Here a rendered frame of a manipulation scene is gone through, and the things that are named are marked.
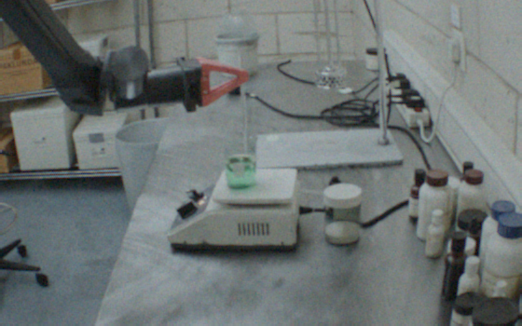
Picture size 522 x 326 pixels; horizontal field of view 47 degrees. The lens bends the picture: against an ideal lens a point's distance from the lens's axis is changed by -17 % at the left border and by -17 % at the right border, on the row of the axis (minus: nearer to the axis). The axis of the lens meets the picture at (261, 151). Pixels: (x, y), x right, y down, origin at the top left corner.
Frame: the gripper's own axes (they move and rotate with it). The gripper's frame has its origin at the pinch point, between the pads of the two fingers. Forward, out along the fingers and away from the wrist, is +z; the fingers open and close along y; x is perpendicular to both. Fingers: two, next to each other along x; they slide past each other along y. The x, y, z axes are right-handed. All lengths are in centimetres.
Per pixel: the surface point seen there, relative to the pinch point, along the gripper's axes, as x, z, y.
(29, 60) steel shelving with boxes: 27, -62, 219
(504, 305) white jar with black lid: 19, 20, -48
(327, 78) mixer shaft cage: 9.3, 23.1, 29.0
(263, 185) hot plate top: 16.9, 1.8, -1.8
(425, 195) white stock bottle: 17.6, 24.3, -14.0
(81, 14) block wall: 13, -34, 255
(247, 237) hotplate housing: 23.0, -2.1, -6.0
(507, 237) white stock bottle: 14.4, 25.6, -38.6
